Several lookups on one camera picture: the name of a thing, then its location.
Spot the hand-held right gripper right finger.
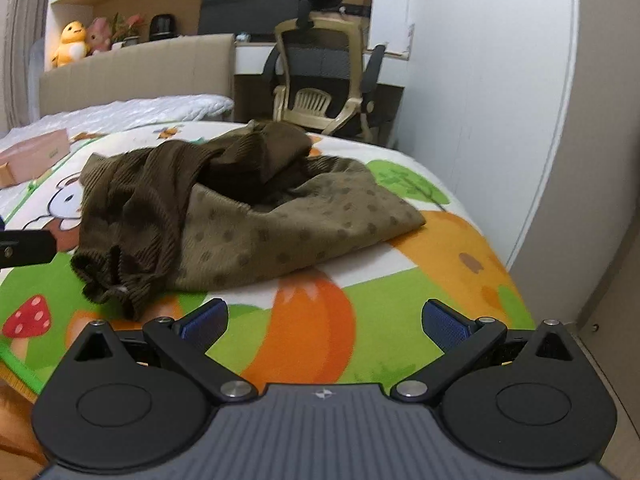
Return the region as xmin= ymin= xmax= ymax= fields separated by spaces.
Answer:
xmin=390 ymin=298 xmax=575 ymax=403

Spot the olive dotted garment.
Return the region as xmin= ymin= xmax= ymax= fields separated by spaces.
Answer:
xmin=165 ymin=155 xmax=427 ymax=294

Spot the beige mesh office chair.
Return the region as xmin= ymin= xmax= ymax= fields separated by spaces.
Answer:
xmin=262 ymin=0 xmax=389 ymax=142

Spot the potted plant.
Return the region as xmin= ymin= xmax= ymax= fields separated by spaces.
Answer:
xmin=109 ymin=12 xmax=147 ymax=51

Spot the yellow duck plush toy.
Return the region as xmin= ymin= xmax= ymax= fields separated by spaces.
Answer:
xmin=50 ymin=20 xmax=92 ymax=69

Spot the grey curtain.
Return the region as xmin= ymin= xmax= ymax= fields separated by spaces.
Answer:
xmin=0 ymin=0 xmax=52 ymax=132

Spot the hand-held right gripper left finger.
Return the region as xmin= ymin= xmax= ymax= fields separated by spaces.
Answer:
xmin=73 ymin=298 xmax=257 ymax=402

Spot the dark brown ribbed garment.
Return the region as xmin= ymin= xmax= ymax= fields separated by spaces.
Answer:
xmin=70 ymin=120 xmax=314 ymax=321

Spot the white desk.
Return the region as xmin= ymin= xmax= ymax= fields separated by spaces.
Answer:
xmin=234 ymin=40 xmax=407 ymax=82

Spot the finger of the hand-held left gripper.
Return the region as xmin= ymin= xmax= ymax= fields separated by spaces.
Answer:
xmin=0 ymin=229 xmax=57 ymax=269

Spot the black monitor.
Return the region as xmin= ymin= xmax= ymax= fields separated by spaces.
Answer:
xmin=197 ymin=0 xmax=347 ymax=39

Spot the pink plush toy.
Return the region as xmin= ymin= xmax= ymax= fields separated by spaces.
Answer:
xmin=86 ymin=16 xmax=114 ymax=56

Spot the white quilted bedspread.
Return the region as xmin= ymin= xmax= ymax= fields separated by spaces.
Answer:
xmin=0 ymin=94 xmax=236 ymax=241

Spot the white wardrobe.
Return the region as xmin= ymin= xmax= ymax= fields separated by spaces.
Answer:
xmin=400 ymin=0 xmax=640 ymax=332

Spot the beige upholstered headboard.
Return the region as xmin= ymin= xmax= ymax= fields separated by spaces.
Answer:
xmin=39 ymin=33 xmax=237 ymax=122

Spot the white desktop cabinet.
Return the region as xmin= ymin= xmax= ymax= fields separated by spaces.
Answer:
xmin=371 ymin=0 xmax=416 ymax=59

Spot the cartoon printed blanket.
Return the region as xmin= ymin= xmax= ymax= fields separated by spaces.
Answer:
xmin=0 ymin=122 xmax=538 ymax=407

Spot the pink box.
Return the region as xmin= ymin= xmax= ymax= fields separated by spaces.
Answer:
xmin=0 ymin=129 xmax=71 ymax=189

